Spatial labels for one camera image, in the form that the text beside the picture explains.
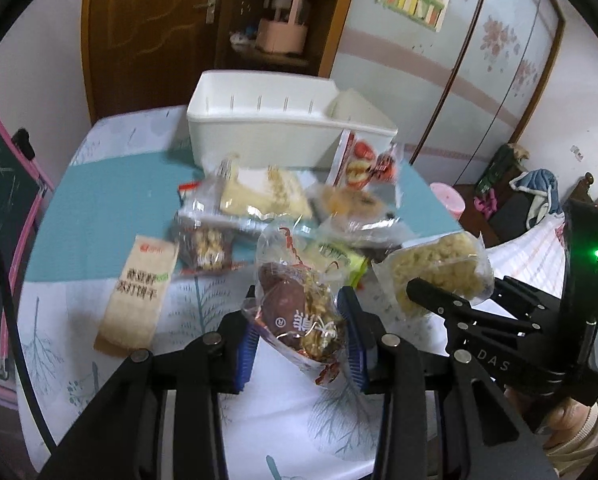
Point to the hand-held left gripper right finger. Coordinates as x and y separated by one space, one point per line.
354 345

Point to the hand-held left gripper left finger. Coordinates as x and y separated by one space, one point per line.
244 355

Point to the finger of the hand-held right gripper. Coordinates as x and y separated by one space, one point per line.
439 300
529 300

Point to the puffed rice cake packet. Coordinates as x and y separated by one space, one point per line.
439 265

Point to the date walnut snack packet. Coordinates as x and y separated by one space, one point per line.
294 310

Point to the green and yellow snack packet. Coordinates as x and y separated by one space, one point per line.
336 255

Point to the dark snack packet red edges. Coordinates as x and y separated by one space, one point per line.
204 247

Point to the cream wafer packet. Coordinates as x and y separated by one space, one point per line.
264 192

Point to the white plastic storage bin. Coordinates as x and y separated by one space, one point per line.
259 130

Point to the person's right hand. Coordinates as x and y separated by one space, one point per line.
566 422

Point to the pink striped bedsheet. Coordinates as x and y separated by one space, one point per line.
534 255

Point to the pink plastic stool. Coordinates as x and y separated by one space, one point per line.
449 200

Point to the pile of clothes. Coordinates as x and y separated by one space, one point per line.
534 185

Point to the beige cracker packet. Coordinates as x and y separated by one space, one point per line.
134 295

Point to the brown pastry clear packet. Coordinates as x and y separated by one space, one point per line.
354 205

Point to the red and white snack packet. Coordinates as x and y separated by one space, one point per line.
361 165

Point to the small red-edged clear packet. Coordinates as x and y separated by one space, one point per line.
199 200

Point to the floral sliding wardrobe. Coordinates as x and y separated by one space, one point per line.
404 75

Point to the wooden shelf unit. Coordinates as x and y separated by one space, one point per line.
324 20

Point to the black clamp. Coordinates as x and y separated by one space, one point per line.
24 142

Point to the pink storage basket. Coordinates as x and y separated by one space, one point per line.
279 37

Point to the brown wooden door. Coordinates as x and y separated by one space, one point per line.
144 35

